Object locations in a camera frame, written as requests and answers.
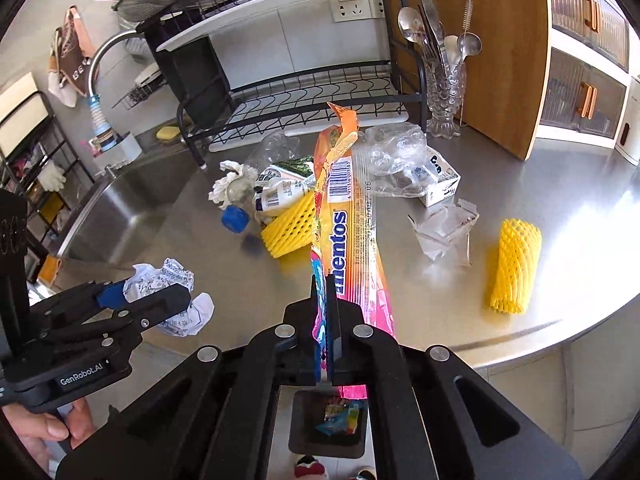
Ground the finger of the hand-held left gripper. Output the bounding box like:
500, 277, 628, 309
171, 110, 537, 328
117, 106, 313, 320
30, 280, 133, 331
42, 284, 193, 361

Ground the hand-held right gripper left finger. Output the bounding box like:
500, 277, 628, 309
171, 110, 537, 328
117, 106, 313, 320
55, 277, 328, 480

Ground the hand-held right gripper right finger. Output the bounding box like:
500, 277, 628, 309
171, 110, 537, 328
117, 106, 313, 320
327, 300, 586, 480

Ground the white printed paper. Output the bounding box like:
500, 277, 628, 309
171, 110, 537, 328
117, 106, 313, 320
122, 257, 216, 338

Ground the orange pink candy wrapper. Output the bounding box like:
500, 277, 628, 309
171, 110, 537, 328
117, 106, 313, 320
307, 101, 398, 401

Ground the black square bin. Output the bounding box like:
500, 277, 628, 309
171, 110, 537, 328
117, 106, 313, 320
289, 387, 371, 460

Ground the yellow foam fruit net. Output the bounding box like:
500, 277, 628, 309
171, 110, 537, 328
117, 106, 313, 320
485, 218, 543, 316
260, 190, 321, 260

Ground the clear plastic bag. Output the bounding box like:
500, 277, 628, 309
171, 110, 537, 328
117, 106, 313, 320
357, 122, 443, 198

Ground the person's left hand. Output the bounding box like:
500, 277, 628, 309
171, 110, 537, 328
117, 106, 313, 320
0, 396, 96, 476

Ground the steel sink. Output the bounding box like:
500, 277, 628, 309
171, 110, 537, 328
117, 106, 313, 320
55, 152, 201, 266

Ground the blue yellow snack wrapper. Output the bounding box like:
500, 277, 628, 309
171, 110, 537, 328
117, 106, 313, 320
315, 397, 362, 436

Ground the crushed clear bottle blue cap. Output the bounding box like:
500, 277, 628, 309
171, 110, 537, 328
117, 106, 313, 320
221, 130, 303, 233

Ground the white glove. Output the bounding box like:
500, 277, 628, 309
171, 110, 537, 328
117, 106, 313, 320
37, 162, 68, 192

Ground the crumpled white tissue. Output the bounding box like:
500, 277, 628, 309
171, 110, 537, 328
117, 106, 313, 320
208, 160, 258, 208

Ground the white green printed packet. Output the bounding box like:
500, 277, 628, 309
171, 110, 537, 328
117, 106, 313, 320
252, 157, 318, 226

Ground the small clear plastic wrapper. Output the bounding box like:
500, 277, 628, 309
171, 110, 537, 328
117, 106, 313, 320
407, 199, 481, 267

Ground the white sink caddy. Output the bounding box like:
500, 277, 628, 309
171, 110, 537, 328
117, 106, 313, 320
90, 132, 143, 158

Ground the white drink carton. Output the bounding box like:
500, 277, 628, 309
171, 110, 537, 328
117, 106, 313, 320
420, 147, 462, 208

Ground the black metal shelf rack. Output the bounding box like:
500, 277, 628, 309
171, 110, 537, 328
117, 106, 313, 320
0, 72, 96, 281

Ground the black rack side box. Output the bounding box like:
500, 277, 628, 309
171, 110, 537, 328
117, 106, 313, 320
142, 15, 236, 128

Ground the brown white hanging mitt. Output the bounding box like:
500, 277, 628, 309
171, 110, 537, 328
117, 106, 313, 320
47, 6, 96, 108

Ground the chrome faucet with filter head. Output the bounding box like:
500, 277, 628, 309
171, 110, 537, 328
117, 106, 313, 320
86, 30, 146, 156

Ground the glass cutlery holder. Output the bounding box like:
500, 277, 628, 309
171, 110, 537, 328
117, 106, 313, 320
422, 55, 468, 138

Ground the wooden cabinet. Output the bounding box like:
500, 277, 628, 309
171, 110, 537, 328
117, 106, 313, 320
385, 0, 551, 161

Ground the small metal spoon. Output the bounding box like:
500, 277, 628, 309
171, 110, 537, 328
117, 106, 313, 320
457, 32, 482, 63

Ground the large metal spoon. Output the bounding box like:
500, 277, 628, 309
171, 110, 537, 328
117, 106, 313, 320
398, 7, 431, 61

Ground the metal table knife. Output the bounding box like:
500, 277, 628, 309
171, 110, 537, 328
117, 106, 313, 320
419, 0, 447, 61

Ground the thin bottle brush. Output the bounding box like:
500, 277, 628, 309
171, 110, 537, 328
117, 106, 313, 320
459, 0, 475, 121

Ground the wall wire basket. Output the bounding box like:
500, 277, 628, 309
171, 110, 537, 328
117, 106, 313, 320
112, 72, 166, 110

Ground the black wire dish rack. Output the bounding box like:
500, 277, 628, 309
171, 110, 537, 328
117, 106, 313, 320
112, 0, 431, 153

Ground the white wall power socket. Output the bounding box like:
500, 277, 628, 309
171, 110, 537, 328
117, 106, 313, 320
329, 0, 372, 23

